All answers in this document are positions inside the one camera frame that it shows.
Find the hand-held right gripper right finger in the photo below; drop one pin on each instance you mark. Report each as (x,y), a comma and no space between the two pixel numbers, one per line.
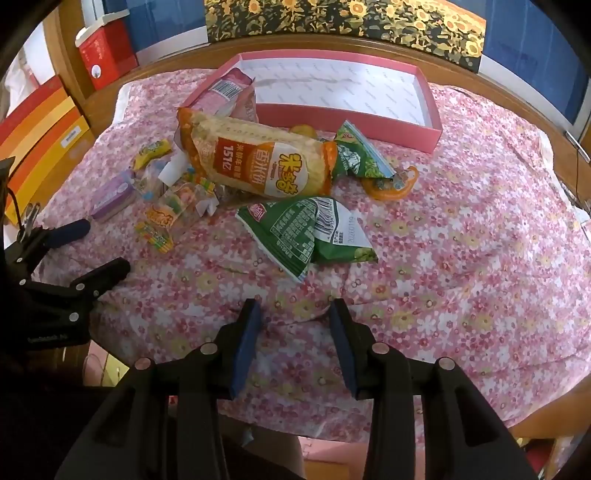
(344,344)

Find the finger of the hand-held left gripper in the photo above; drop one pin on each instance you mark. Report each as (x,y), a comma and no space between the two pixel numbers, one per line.
(101,274)
(69,230)

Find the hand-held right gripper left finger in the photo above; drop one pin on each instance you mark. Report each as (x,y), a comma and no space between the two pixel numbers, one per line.
(247,341)

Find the purple tin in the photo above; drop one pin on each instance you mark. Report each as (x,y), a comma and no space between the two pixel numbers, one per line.
(113,196)

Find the small orange striped candy packet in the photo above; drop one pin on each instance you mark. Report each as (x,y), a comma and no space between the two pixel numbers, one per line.
(154,236)

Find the clear candy packet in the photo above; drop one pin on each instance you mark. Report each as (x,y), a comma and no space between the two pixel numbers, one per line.
(150,182)

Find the clear snack packet colourful edge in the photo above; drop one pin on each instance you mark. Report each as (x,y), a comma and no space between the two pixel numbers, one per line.
(178,203)

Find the yellow candy packet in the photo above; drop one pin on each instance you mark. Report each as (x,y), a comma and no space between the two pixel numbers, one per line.
(152,152)

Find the large green snack bag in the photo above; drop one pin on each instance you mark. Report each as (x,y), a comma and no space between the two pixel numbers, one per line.
(286,226)

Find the orange jelly cup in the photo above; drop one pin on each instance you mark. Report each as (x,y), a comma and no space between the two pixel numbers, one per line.
(383,191)

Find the large orange rice cracker bag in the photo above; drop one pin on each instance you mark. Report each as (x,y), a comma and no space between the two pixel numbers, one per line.
(258,157)

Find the small green snack bag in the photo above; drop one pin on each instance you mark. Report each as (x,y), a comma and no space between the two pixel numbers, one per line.
(355,157)

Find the pink snack packet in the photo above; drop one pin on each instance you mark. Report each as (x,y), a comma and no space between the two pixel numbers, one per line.
(231,87)

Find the pink cardboard box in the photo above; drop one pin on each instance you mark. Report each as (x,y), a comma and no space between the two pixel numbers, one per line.
(346,92)

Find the orange striped box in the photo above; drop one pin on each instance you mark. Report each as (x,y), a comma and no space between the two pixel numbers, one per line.
(41,138)

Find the white curtain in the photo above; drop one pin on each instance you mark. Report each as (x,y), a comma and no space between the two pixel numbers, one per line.
(32,60)

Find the red box white lid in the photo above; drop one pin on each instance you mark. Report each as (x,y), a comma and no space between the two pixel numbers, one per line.
(108,55)

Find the wooden platform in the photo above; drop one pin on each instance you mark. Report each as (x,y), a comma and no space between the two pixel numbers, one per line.
(508,97)

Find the sunflower painting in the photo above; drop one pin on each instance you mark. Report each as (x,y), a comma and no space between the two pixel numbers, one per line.
(369,23)

